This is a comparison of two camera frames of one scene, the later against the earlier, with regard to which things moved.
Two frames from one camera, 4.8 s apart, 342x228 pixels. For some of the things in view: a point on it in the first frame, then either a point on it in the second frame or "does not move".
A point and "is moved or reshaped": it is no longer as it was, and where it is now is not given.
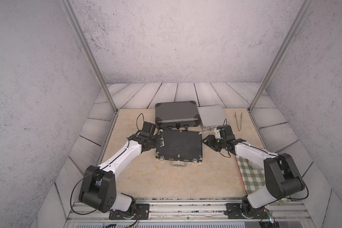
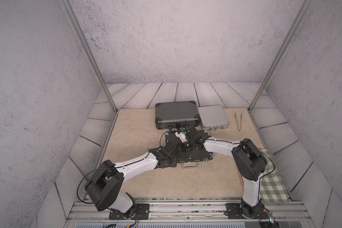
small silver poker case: x=212 y=116 does not move
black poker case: x=181 y=114 does not move
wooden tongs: x=241 y=123 does not move
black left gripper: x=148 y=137 -> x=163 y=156
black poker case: x=180 y=147 is moved or reshaped
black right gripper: x=209 y=141 -> x=181 y=142
